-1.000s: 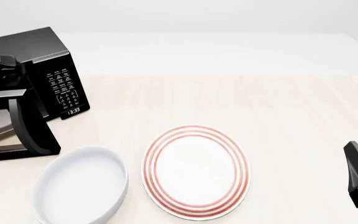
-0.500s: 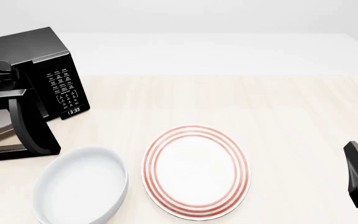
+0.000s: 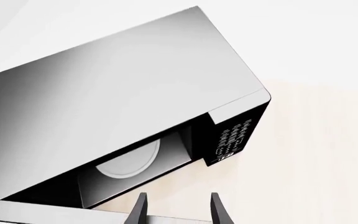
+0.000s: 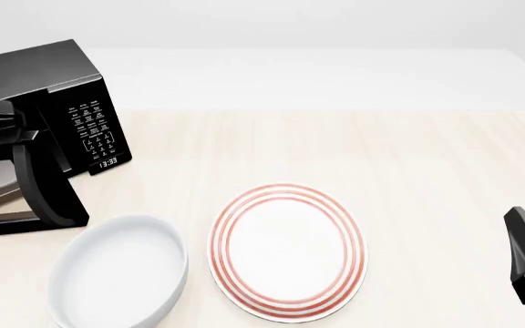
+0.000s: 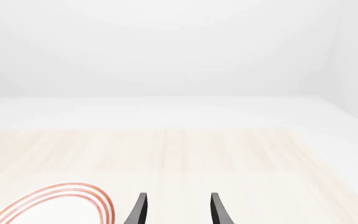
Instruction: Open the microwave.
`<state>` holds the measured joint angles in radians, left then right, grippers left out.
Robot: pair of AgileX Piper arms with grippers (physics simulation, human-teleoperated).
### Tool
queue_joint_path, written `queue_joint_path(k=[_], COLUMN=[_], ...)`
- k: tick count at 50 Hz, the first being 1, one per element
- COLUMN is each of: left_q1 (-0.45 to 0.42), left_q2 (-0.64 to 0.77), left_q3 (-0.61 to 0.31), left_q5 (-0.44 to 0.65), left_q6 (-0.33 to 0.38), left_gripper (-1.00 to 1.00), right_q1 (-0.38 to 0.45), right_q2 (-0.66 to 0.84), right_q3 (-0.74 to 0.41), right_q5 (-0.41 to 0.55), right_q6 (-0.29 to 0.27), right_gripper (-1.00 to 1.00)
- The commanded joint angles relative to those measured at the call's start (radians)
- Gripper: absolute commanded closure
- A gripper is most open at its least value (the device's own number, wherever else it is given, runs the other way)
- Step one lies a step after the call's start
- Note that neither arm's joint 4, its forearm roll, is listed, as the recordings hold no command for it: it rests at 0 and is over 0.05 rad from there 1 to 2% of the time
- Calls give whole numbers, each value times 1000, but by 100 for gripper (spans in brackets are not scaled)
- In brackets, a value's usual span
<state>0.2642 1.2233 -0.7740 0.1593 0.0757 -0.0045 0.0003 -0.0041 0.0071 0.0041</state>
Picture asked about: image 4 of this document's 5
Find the white plate with red rings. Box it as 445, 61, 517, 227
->
206, 182, 369, 323

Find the white oval bowl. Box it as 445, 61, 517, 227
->
46, 213, 190, 328

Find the black microwave oven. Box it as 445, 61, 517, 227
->
0, 38, 134, 179

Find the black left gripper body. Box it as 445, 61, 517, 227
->
0, 99, 27, 143

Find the black microwave door with handle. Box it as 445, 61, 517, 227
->
0, 128, 91, 240

